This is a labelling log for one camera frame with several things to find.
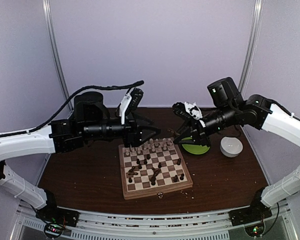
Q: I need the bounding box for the wooden chess board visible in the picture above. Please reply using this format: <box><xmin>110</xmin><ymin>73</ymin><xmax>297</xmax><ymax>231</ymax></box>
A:
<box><xmin>118</xmin><ymin>138</ymin><xmax>193</xmax><ymax>200</ymax></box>

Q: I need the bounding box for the green plate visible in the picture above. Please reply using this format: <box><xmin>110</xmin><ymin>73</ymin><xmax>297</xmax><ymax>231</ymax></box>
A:
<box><xmin>181</xmin><ymin>144</ymin><xmax>210</xmax><ymax>155</ymax></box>

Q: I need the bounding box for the dark queen chess piece lying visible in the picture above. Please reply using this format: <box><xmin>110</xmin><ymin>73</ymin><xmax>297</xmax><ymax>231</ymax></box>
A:
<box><xmin>127</xmin><ymin>166</ymin><xmax>138</xmax><ymax>176</ymax></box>

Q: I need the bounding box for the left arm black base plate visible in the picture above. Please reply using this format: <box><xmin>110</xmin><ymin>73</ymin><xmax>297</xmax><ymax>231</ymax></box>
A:
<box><xmin>36</xmin><ymin>207</ymin><xmax>80</xmax><ymax>227</ymax></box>

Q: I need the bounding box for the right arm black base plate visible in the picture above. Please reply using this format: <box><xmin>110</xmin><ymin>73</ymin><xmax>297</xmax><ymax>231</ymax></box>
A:
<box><xmin>228</xmin><ymin>207</ymin><xmax>273</xmax><ymax>227</ymax></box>

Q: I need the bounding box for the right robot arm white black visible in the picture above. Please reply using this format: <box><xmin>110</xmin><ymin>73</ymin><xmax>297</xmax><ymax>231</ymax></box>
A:
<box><xmin>172</xmin><ymin>77</ymin><xmax>300</xmax><ymax>221</ymax></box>

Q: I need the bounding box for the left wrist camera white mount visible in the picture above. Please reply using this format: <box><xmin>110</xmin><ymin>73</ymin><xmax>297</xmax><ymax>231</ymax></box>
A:
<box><xmin>114</xmin><ymin>87</ymin><xmax>144</xmax><ymax>126</ymax></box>

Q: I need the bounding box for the right aluminium frame post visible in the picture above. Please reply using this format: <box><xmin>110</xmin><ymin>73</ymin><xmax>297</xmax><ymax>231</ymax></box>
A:
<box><xmin>238</xmin><ymin>0</ymin><xmax>264</xmax><ymax>94</ymax></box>

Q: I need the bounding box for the white bowl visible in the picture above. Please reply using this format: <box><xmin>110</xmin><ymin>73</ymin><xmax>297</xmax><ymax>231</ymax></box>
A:
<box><xmin>220</xmin><ymin>136</ymin><xmax>243</xmax><ymax>158</ymax></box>

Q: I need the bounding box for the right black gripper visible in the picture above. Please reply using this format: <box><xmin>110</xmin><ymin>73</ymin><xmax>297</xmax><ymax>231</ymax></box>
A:
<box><xmin>172</xmin><ymin>102</ymin><xmax>239</xmax><ymax>148</ymax></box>

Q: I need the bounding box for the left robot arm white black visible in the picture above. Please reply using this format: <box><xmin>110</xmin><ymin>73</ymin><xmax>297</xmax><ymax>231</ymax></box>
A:
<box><xmin>0</xmin><ymin>88</ymin><xmax>161</xmax><ymax>222</ymax></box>

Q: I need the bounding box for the aluminium frame post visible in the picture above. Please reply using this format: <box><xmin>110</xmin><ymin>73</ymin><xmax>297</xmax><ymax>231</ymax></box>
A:
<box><xmin>238</xmin><ymin>0</ymin><xmax>264</xmax><ymax>94</ymax></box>
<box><xmin>42</xmin><ymin>0</ymin><xmax>70</xmax><ymax>100</ymax></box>

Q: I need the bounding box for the front aluminium rail base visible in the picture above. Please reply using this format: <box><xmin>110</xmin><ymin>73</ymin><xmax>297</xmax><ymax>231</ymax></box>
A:
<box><xmin>12</xmin><ymin>196</ymin><xmax>295</xmax><ymax>240</ymax></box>

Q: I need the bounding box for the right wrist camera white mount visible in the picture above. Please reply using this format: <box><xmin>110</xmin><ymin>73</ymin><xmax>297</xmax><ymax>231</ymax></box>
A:
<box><xmin>172</xmin><ymin>101</ymin><xmax>206</xmax><ymax>128</ymax></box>

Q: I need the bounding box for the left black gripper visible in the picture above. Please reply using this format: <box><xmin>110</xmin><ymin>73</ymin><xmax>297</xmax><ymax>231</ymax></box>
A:
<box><xmin>82</xmin><ymin>111</ymin><xmax>162</xmax><ymax>148</ymax></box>

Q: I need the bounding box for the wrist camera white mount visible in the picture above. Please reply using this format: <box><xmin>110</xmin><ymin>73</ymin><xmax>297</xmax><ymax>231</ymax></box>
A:
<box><xmin>114</xmin><ymin>87</ymin><xmax>144</xmax><ymax>126</ymax></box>
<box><xmin>172</xmin><ymin>101</ymin><xmax>206</xmax><ymax>128</ymax></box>

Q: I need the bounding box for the white chess pieces row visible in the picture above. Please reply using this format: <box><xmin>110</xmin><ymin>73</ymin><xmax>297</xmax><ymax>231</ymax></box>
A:
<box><xmin>119</xmin><ymin>138</ymin><xmax>176</xmax><ymax>157</ymax></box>

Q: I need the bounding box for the left aluminium frame post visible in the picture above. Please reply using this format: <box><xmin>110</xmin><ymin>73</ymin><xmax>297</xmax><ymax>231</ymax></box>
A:
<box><xmin>42</xmin><ymin>0</ymin><xmax>70</xmax><ymax>100</ymax></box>

